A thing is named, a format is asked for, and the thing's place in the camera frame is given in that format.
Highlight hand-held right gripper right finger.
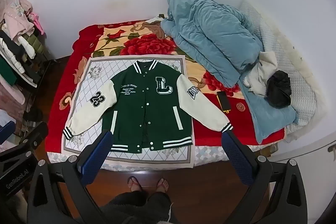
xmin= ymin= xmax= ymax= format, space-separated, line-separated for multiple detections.
xmin=221 ymin=130 xmax=308 ymax=224

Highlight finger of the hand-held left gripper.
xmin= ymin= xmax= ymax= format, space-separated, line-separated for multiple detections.
xmin=0 ymin=120 xmax=16 ymax=143
xmin=16 ymin=121 xmax=49 ymax=155

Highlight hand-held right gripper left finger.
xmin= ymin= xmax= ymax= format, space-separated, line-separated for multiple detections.
xmin=26 ymin=130 xmax=114 ymax=224

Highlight green and white varsity jacket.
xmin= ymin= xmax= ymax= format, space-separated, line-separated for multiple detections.
xmin=62 ymin=59 xmax=234 ymax=153

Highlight pale diamond pattern bed sheet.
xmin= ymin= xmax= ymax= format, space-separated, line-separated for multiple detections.
xmin=46 ymin=144 xmax=279 ymax=170

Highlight person's left foot with sandal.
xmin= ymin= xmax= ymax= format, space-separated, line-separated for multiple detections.
xmin=127 ymin=175 xmax=144 ymax=193

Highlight person's foot with sandal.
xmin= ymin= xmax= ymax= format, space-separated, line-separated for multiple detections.
xmin=127 ymin=175 xmax=144 ymax=193
xmin=156 ymin=177 xmax=170 ymax=193

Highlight black phone with yellow case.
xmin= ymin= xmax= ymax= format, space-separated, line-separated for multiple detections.
xmin=217 ymin=91 xmax=231 ymax=114

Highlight person's legs in dark pants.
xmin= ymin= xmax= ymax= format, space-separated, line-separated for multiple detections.
xmin=98 ymin=191 xmax=172 ymax=224

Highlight black metal rack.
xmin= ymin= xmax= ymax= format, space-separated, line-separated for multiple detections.
xmin=0 ymin=30 xmax=57 ymax=140

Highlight person's right foot with sandal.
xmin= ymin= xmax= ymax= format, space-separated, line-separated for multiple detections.
xmin=156 ymin=177 xmax=170 ymax=193

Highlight white cabinet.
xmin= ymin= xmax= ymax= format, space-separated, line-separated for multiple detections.
xmin=268 ymin=98 xmax=336 ymax=214

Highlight white diamond pattern mat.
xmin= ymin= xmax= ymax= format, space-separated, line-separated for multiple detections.
xmin=62 ymin=55 xmax=196 ymax=168

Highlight black cloth bundle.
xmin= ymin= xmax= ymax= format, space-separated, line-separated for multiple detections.
xmin=266 ymin=70 xmax=292 ymax=108

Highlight white fleece cloth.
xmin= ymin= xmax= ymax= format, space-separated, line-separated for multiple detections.
xmin=244 ymin=51 xmax=279 ymax=96

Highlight white quilted bed cover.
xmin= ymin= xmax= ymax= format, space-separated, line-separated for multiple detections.
xmin=238 ymin=0 xmax=326 ymax=135

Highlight red floral blanket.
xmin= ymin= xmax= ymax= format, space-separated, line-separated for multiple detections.
xmin=45 ymin=14 xmax=286 ymax=155

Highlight blue quilt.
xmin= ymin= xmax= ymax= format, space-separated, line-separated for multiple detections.
xmin=160 ymin=0 xmax=298 ymax=144

